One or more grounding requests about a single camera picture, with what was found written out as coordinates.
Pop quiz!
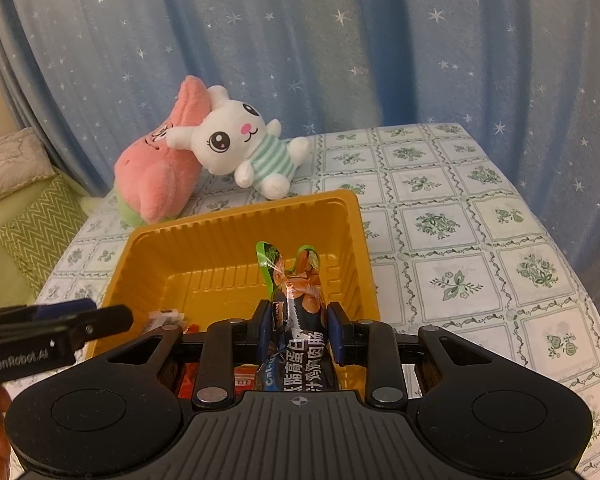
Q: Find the orange plastic tray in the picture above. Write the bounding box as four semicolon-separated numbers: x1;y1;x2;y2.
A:
87;191;379;356

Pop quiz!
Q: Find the large red snack packet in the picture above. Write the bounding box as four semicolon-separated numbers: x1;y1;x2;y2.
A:
234;364;258;394

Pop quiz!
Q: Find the white bunny plush toy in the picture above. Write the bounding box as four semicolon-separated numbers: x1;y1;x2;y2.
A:
166;86;311;200

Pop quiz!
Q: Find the clear tube of dark snacks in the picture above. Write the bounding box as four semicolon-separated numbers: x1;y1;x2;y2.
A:
143;309;185;333

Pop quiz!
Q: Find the blue star-pattern curtain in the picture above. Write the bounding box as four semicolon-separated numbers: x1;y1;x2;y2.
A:
0;0;600;310

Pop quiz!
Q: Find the beige embroidered cushion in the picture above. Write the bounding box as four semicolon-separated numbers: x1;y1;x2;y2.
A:
0;127;55;200

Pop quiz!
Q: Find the red double-happiness snack packet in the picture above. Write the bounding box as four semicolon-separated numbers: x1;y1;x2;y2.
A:
175;362;199;400

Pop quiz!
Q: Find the floral green white tablecloth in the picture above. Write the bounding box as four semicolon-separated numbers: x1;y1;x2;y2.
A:
0;121;600;480

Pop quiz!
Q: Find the green zigzag cushion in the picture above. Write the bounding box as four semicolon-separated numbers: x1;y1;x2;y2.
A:
0;176;86;295

